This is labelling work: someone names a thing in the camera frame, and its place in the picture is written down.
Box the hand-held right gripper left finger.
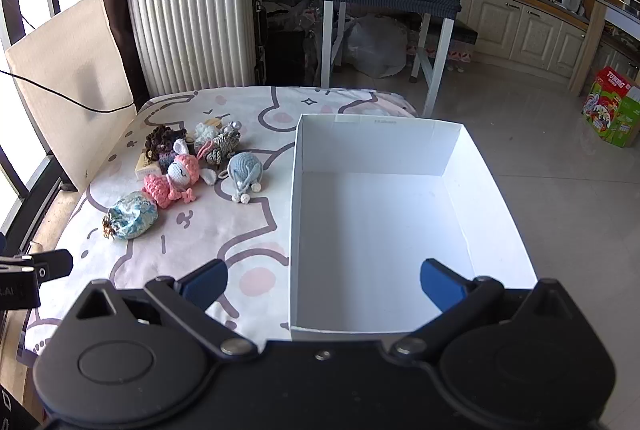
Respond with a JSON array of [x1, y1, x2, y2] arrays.
[[75, 259, 258, 359]]

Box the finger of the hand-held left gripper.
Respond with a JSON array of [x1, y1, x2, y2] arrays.
[[0, 250, 73, 283]]

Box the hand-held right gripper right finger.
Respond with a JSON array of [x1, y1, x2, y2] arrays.
[[390, 259, 583, 363]]

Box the white cardboard box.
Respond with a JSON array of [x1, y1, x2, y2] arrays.
[[288, 113, 538, 343]]

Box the floral drawstring pouch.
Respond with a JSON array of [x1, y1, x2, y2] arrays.
[[102, 191, 160, 241]]

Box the pink crochet bunny doll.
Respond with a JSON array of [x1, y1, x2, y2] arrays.
[[142, 139, 217, 210]]

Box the blue crochet elephant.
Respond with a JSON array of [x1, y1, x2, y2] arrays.
[[220, 151, 266, 205]]

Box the cream rectangular block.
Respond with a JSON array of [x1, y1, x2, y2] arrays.
[[134, 153, 163, 181]]

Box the rope knot with pearls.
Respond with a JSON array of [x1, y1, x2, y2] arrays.
[[197, 121, 243, 167]]

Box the brown crochet scrunchie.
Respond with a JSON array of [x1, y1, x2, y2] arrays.
[[145, 124, 188, 171]]

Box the white yarn pompom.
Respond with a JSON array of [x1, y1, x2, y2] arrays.
[[192, 120, 221, 146]]

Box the cartoon printed blanket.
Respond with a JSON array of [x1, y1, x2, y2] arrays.
[[22, 85, 418, 356]]

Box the colourful green carton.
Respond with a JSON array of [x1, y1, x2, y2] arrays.
[[581, 66, 640, 148]]

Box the black suitcase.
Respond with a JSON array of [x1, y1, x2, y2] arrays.
[[255, 0, 311, 86]]

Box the dark storage bench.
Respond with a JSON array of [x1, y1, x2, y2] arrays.
[[407, 15, 478, 61]]

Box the white plastic bag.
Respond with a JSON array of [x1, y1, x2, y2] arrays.
[[345, 14, 408, 78]]

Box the white ribbed suitcase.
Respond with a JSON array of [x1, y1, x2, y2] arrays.
[[127, 0, 263, 96]]

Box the cream kitchen cabinet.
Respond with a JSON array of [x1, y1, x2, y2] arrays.
[[457, 0, 591, 84]]

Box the wooden table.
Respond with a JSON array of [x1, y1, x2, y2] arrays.
[[570, 0, 640, 96]]

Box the black cable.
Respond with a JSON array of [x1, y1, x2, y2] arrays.
[[0, 69, 132, 113]]

